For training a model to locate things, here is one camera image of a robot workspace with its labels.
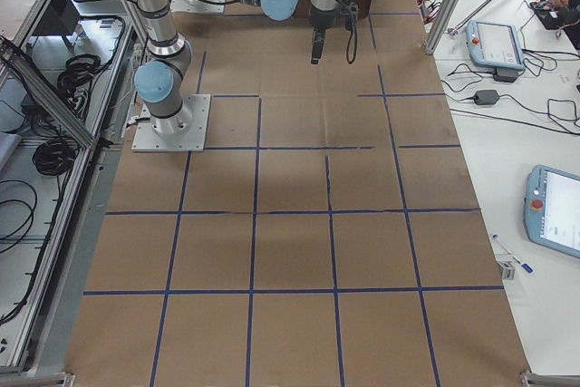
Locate teach pendant at edge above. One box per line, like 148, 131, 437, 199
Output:
524, 165, 580, 258

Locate black power adapter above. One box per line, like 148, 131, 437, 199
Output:
472, 90, 499, 106

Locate coiled black cable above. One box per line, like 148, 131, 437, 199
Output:
32, 140, 76, 178

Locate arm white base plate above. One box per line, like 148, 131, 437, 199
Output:
131, 94, 211, 152

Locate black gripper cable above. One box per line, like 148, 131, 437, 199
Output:
312, 0, 360, 65

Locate blue white pen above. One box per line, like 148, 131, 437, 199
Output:
491, 234, 534, 274

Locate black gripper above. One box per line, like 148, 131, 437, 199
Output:
309, 5, 340, 64

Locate teach pendant near post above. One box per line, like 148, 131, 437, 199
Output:
465, 20, 525, 72

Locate brown paper table cover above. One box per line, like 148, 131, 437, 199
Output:
64, 0, 527, 386

